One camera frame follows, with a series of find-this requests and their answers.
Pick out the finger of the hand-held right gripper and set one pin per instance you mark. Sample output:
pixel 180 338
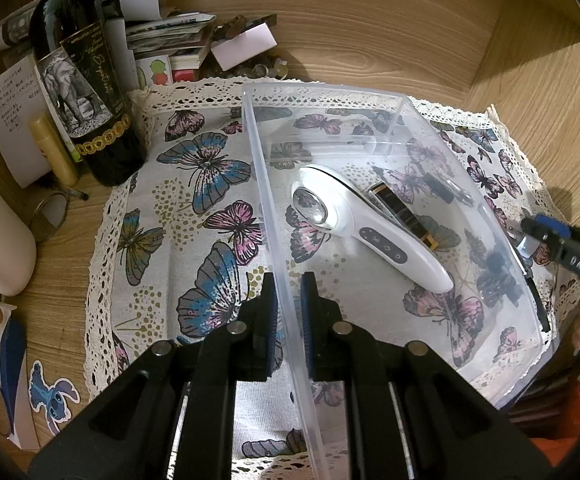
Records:
pixel 537 295
pixel 544 227

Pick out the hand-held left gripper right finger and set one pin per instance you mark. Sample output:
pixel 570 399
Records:
pixel 309 320

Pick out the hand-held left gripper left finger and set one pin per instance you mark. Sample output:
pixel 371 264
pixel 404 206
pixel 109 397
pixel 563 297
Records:
pixel 271 320

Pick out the clear plastic storage box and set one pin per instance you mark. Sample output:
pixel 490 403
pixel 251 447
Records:
pixel 369 310

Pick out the white handheld facial massager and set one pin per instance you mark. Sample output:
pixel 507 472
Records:
pixel 399 245

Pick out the butterfly print lace cloth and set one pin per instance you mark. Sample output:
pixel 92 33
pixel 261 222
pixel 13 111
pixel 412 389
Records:
pixel 180 220

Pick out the black and gold tube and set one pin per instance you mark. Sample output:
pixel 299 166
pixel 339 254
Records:
pixel 404 217

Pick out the blue cartoon creature sticker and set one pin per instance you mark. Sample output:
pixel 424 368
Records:
pixel 52 395

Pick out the blue and white paper card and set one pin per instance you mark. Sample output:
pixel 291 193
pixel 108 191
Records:
pixel 12 380

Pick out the fruit sticker sheet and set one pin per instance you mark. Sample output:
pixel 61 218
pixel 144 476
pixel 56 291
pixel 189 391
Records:
pixel 155 72

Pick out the yellow lip balm stick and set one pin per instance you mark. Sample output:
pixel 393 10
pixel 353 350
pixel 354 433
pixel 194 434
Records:
pixel 55 152

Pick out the white folded card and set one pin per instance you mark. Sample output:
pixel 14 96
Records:
pixel 242 45

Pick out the dark wine bottle elephant label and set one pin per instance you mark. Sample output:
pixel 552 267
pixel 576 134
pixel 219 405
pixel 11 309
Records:
pixel 87 105

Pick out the stack of booklets and papers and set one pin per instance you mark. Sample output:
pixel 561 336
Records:
pixel 165 35

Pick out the handwritten white paper note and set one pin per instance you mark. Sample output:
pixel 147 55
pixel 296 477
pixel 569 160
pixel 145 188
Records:
pixel 10 115

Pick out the white patterned tube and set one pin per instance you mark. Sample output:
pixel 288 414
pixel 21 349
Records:
pixel 12 27

